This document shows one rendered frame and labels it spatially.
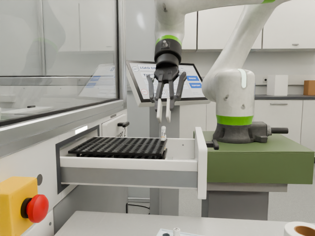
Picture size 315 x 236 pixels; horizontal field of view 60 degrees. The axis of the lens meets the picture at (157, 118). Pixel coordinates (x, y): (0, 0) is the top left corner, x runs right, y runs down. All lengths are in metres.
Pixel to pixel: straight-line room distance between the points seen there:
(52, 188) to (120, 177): 0.14
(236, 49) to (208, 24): 2.96
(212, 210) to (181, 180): 0.40
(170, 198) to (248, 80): 1.11
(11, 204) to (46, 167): 0.18
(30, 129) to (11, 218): 0.17
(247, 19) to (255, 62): 3.35
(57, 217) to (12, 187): 0.24
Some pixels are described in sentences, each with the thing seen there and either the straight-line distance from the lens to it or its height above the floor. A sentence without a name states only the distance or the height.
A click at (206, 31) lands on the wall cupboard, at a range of 4.07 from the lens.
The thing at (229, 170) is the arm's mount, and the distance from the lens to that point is 0.86.
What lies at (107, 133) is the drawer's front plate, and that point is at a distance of 0.92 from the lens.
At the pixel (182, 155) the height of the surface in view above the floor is 0.84.
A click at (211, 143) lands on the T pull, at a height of 0.91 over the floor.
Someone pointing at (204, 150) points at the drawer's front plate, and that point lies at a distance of 0.56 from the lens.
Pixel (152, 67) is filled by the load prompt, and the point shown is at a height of 1.16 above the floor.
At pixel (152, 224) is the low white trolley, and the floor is 0.76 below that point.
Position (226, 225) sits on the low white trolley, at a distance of 0.64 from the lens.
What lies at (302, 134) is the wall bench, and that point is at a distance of 4.05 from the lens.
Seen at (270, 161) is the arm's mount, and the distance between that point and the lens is 0.89.
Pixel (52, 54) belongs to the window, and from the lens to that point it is 0.66.
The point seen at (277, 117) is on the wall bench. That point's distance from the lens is 3.89.
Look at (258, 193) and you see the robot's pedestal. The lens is 0.99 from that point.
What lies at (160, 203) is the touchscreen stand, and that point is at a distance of 1.82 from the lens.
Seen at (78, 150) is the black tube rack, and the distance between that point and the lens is 0.68.
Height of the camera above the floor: 1.06
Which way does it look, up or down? 7 degrees down
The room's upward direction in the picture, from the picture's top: straight up
